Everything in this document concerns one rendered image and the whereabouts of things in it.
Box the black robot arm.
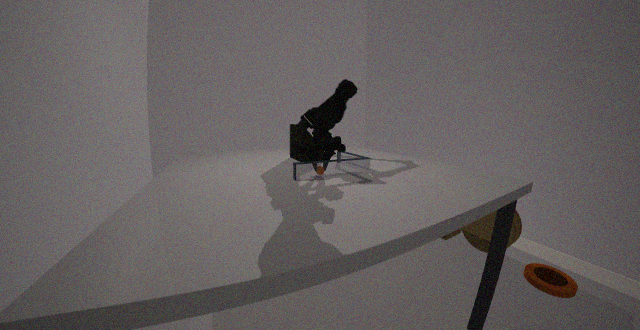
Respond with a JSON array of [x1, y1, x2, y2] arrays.
[[298, 79, 357, 151]]

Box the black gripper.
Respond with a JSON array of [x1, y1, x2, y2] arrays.
[[295, 129, 346, 161]]

